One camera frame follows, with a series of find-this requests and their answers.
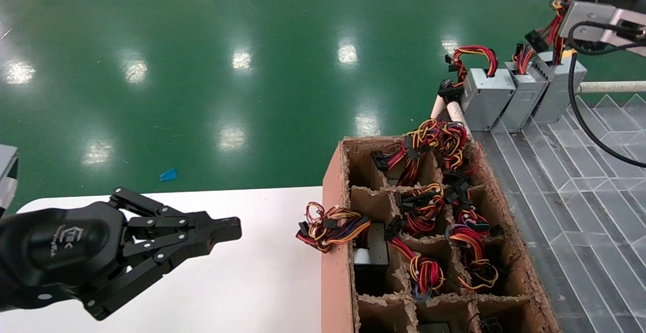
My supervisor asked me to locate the wire harness right cell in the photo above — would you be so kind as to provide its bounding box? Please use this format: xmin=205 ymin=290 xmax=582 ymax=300
xmin=445 ymin=222 xmax=500 ymax=292

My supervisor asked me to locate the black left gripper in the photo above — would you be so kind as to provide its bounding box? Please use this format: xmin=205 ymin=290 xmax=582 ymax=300
xmin=0 ymin=188 xmax=242 ymax=321

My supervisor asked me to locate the clear acrylic divider tray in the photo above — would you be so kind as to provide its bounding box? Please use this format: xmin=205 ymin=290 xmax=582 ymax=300
xmin=474 ymin=93 xmax=646 ymax=333

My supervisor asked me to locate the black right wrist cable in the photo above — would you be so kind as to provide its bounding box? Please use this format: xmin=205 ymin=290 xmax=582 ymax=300
xmin=568 ymin=20 xmax=646 ymax=168

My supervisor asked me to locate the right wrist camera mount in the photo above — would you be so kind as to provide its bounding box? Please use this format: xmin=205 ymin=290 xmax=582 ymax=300
xmin=558 ymin=0 xmax=646 ymax=57

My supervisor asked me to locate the brown divided cardboard box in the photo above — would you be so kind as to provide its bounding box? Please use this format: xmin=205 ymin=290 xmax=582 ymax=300
xmin=320 ymin=135 xmax=561 ymax=333

